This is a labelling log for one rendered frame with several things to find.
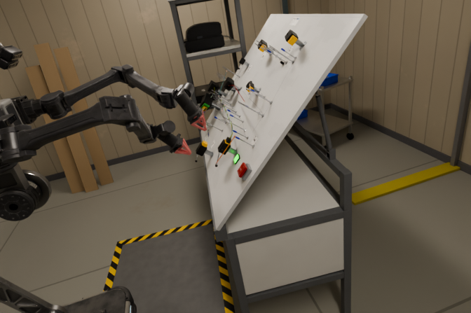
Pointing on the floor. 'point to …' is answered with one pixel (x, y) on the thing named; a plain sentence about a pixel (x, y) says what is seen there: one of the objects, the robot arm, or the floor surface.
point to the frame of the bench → (291, 230)
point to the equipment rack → (227, 24)
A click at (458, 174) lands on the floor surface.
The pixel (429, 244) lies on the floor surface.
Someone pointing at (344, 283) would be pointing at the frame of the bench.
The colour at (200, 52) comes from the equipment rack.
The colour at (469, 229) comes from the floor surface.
